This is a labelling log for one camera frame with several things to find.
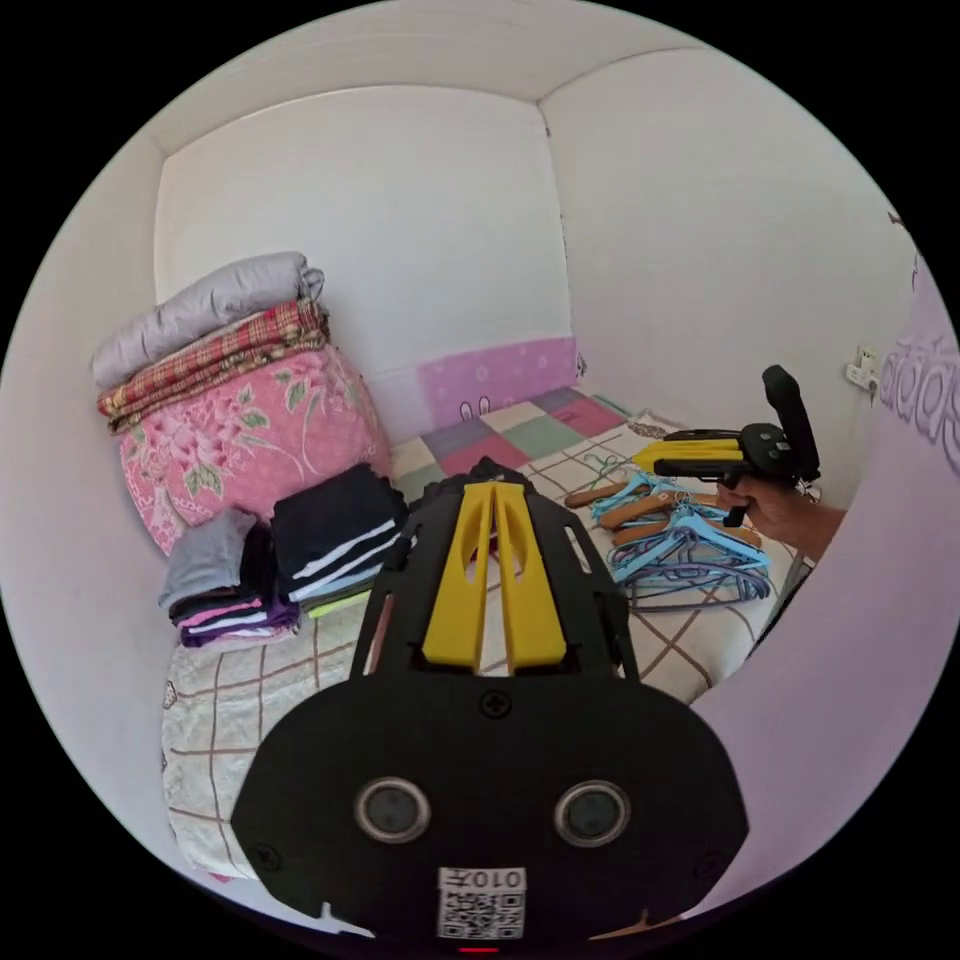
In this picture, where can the person's right hand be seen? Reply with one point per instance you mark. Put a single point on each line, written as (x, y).
(772, 517)

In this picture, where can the wooden clothes hanger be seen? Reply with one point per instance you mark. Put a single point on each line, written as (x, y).
(645, 534)
(600, 493)
(637, 510)

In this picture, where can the light blue plastic hanger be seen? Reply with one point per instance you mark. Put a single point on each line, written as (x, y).
(622, 487)
(697, 536)

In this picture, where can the gray folded quilt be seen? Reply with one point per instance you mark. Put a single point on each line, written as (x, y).
(202, 307)

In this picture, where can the purple plastic hanger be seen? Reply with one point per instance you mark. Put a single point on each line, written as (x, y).
(690, 577)

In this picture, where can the white wall socket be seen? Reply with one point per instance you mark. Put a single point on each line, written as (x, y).
(862, 369)

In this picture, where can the person's right forearm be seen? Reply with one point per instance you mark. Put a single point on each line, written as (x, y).
(825, 529)

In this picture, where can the pile of clothes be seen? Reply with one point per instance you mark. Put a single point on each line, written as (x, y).
(225, 585)
(337, 525)

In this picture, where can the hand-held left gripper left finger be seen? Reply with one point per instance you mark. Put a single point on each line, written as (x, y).
(454, 600)

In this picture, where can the bed with checked quilt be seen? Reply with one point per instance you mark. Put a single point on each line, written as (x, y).
(667, 645)

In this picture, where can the pink floral folded quilt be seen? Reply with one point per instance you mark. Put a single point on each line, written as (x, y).
(247, 435)

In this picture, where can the red plaid folded blanket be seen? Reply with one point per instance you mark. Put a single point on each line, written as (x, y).
(217, 360)

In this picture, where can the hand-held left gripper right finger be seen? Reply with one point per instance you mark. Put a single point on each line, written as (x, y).
(529, 600)

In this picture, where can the person's body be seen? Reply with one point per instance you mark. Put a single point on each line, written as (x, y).
(862, 675)

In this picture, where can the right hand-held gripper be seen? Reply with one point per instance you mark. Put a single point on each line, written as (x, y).
(765, 450)

